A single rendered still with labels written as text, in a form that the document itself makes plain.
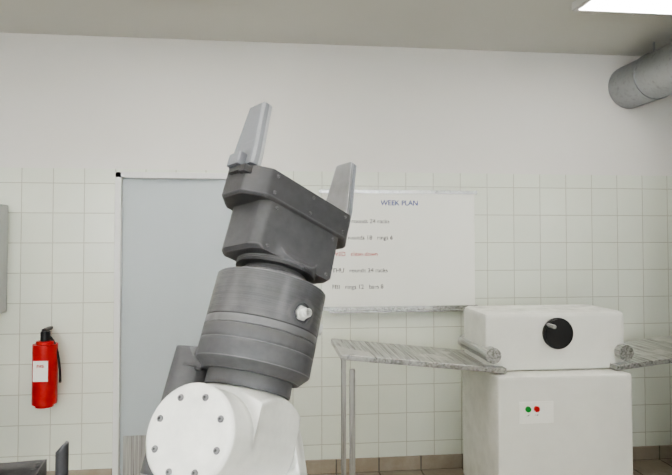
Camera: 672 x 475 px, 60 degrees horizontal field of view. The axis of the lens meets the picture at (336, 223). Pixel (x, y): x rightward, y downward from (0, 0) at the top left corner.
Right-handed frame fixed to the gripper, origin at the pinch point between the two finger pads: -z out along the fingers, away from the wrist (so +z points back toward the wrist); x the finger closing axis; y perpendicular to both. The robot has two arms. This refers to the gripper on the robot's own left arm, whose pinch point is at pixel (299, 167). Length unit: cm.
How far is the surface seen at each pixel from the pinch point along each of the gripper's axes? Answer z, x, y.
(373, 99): -219, -213, 215
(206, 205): -125, -157, 301
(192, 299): -64, -175, 315
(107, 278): -65, -126, 346
